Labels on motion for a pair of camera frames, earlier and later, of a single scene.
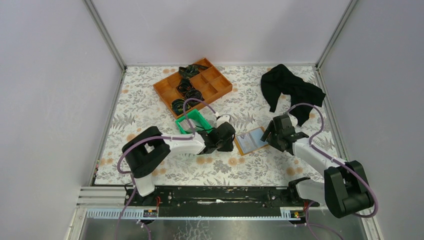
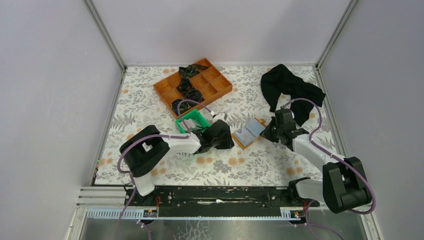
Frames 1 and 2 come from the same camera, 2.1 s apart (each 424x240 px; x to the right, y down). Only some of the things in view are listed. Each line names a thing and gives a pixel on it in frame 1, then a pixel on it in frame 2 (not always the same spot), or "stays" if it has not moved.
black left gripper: [228, 147] stays
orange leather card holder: [250, 141] -> [255, 126]
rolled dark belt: [195, 94] stays
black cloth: [279, 79] stays
